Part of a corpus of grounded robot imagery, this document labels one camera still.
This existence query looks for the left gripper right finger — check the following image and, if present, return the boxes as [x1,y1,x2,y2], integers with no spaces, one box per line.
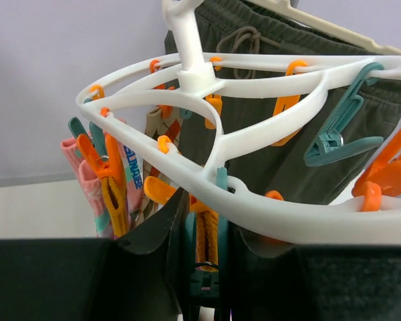
[229,225,296,320]

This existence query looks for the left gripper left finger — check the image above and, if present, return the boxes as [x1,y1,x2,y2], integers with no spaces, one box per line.
[115,188,188,320]

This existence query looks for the maroon striped sock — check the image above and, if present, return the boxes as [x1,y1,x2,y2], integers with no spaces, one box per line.
[196,211,219,265]
[101,177,129,238]

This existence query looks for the white round clip hanger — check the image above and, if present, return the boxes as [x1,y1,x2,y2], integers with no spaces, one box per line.
[76,1,401,245]

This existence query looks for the beige clothes hanger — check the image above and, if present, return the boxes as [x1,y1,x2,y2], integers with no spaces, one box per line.
[250,0,401,56]

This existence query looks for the yellow-orange clothes peg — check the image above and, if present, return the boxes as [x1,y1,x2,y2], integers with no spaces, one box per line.
[142,135,218,215]

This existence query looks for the pink patterned sock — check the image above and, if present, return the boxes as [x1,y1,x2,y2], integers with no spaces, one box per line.
[78,160,114,239]
[60,117,142,190]

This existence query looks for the orange peg on sock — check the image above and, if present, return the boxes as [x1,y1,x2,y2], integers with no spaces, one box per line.
[76,122,126,184]

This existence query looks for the teal empty clothes peg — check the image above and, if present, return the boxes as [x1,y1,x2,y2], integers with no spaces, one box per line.
[303,62,384,167]

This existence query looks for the orange empty clothes peg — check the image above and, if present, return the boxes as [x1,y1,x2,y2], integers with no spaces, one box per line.
[352,129,401,212]

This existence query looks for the olive green shorts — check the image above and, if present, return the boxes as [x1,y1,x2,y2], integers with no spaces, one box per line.
[163,0,401,205]

